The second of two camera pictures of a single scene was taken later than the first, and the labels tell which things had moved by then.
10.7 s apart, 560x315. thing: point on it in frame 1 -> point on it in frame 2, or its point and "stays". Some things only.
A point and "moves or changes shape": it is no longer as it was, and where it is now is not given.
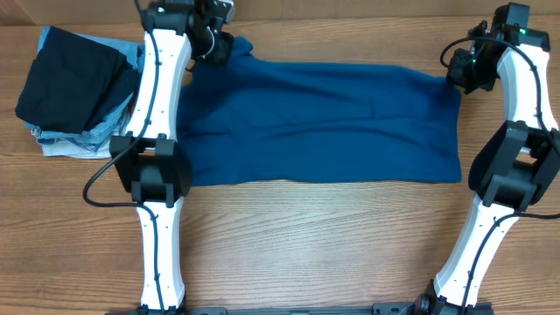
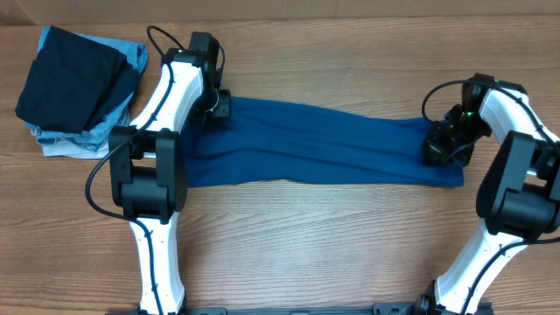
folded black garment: (72, 84) stays
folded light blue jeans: (113, 123) stays
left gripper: (226, 44) -> (224, 110)
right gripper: (464, 70) -> (438, 146)
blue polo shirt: (249, 119) moves or changes shape
